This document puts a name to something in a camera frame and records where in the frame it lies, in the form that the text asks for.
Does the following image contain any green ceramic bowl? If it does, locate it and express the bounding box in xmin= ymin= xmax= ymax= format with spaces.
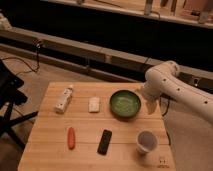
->
xmin=109 ymin=90 xmax=141 ymax=118

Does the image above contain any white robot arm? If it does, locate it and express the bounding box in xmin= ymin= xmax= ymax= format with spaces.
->
xmin=141 ymin=61 xmax=213 ymax=125

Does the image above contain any black remote control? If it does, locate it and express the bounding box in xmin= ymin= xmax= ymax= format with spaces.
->
xmin=97 ymin=130 xmax=112 ymax=155

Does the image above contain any white rectangular block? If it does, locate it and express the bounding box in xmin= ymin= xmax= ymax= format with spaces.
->
xmin=89 ymin=97 xmax=100 ymax=113

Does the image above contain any orange carrot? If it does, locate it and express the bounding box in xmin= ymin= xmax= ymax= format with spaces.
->
xmin=67 ymin=127 xmax=75 ymax=149

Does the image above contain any white bottle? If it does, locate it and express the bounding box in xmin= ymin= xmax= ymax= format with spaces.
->
xmin=54 ymin=85 xmax=73 ymax=114

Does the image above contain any black cable on floor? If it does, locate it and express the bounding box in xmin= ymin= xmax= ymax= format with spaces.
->
xmin=0 ymin=39 xmax=44 ymax=76

